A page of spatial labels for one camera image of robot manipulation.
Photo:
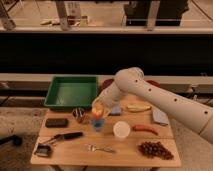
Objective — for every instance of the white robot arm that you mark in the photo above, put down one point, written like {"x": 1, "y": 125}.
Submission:
{"x": 195, "y": 116}

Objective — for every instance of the red bowl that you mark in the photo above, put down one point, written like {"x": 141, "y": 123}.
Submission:
{"x": 154, "y": 83}

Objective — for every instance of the blue plastic cup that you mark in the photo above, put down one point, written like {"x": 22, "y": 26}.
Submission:
{"x": 97, "y": 124}

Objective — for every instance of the yellow banana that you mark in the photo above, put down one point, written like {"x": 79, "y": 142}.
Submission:
{"x": 138, "y": 108}

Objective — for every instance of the green plastic tray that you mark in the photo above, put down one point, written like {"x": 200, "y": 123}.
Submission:
{"x": 71, "y": 92}

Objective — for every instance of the black rectangular case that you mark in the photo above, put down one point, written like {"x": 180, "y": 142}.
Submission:
{"x": 56, "y": 123}

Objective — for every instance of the silver fork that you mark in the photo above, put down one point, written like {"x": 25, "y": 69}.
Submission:
{"x": 95, "y": 148}

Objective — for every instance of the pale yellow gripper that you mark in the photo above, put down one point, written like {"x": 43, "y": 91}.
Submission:
{"x": 98, "y": 103}

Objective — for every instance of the black handled knife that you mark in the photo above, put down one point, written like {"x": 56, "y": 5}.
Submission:
{"x": 67, "y": 136}

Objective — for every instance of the black object on floor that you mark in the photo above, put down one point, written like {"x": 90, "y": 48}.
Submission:
{"x": 14, "y": 139}

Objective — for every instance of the bunch of dark grapes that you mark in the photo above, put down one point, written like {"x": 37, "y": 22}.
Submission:
{"x": 155, "y": 149}

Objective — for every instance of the striped ball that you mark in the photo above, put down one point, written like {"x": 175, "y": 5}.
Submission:
{"x": 78, "y": 113}

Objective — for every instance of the blue sponge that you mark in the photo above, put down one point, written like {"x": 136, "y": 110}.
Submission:
{"x": 116, "y": 111}

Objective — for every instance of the purple bowl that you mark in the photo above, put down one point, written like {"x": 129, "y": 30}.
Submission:
{"x": 105, "y": 84}

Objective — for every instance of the yellow red apple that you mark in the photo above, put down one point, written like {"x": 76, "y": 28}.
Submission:
{"x": 97, "y": 112}

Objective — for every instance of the white plastic cup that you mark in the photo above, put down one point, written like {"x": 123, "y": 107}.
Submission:
{"x": 121, "y": 130}

